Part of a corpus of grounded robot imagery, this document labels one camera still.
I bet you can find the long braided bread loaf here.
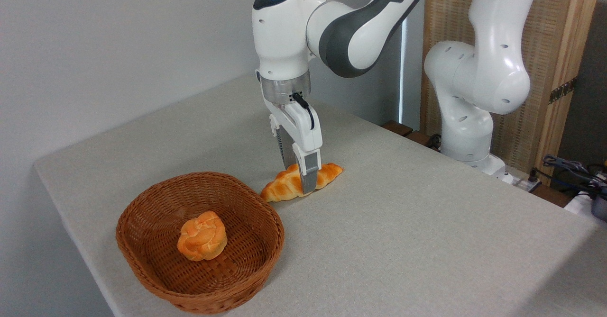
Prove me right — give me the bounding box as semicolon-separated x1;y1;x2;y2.
259;162;344;203

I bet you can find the grey tablecloth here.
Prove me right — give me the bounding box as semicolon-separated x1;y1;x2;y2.
33;73;607;317

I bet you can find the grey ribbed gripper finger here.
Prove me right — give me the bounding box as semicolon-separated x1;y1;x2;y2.
292;141;322;196
269;114;298;171

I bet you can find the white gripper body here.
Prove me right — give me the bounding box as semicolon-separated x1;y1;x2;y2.
262;97;323;154

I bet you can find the brown woven wicker basket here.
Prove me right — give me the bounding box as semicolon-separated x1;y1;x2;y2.
116;172;285;315

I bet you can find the black cable bundle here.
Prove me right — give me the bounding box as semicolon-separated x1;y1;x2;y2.
528;154;607;200

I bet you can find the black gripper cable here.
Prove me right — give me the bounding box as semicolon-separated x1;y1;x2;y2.
291;91;315;131

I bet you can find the round knotted bread roll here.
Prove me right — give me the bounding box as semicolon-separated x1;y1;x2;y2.
177;210;228;262

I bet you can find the dark metal screen hinge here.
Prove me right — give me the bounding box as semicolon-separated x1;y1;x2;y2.
549;76;579;105

